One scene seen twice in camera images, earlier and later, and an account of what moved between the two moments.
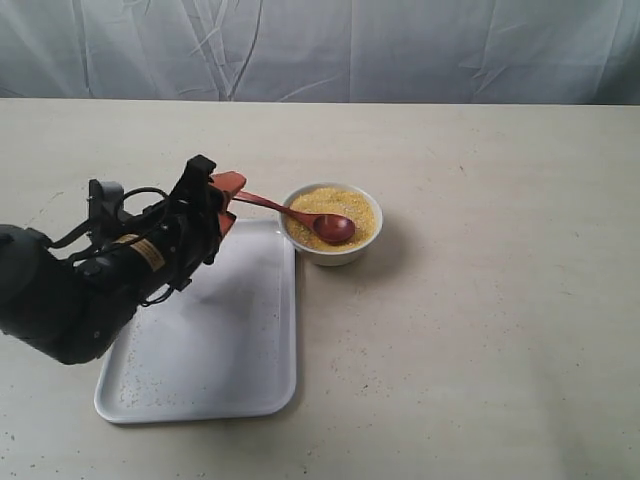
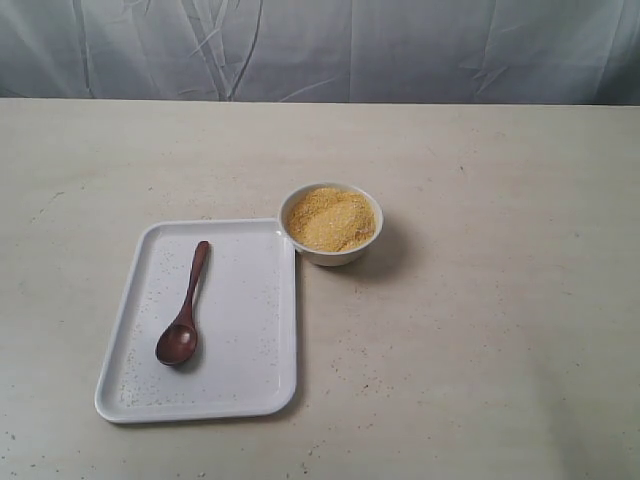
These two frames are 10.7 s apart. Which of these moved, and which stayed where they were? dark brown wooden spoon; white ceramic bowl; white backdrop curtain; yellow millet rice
Moved: dark brown wooden spoon
Stayed: white backdrop curtain; white ceramic bowl; yellow millet rice
